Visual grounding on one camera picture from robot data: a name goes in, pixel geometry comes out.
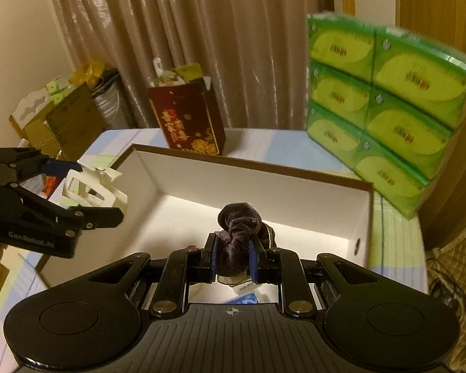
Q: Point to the blue toothpaste box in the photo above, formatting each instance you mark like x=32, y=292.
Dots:
x=247, y=299

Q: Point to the dark purple velvet scrunchie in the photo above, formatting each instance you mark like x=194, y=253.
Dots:
x=240, y=223

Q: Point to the white hair claw clip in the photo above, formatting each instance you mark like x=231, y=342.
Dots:
x=94, y=187

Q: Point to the white pill bottle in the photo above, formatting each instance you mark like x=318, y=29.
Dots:
x=245, y=288

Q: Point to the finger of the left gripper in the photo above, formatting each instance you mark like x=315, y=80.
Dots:
x=97, y=217
x=59, y=167

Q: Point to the cardboard boxes pile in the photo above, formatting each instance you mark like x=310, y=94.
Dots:
x=69, y=113

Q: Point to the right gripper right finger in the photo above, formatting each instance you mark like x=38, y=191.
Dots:
x=282, y=267

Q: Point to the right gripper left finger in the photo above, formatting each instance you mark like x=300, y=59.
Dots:
x=184, y=267

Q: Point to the red gift bag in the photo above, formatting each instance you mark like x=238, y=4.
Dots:
x=185, y=105

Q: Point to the green tissue pack stack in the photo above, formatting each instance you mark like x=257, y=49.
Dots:
x=387, y=103

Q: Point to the brown curtain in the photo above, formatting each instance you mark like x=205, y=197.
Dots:
x=255, y=51

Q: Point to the brown cardboard box white inside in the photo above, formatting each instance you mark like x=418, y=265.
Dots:
x=174, y=200

